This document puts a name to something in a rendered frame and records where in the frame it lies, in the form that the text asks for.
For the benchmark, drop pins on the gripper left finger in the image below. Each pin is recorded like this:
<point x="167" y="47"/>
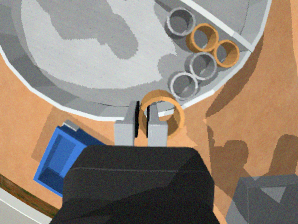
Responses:
<point x="125" y="131"/>

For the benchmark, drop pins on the bronze bushing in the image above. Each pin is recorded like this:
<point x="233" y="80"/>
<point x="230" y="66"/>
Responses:
<point x="176" y="121"/>
<point x="232" y="52"/>
<point x="210" y="32"/>

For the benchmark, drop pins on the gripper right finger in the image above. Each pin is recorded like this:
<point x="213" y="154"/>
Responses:
<point x="156" y="131"/>

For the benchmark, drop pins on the grey metal sleeve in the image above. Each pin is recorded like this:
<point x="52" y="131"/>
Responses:
<point x="211" y="65"/>
<point x="190" y="92"/>
<point x="184" y="13"/>

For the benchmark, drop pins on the blue tray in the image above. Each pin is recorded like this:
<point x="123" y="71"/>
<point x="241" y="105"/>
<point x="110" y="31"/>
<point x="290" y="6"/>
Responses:
<point x="64" y="147"/>

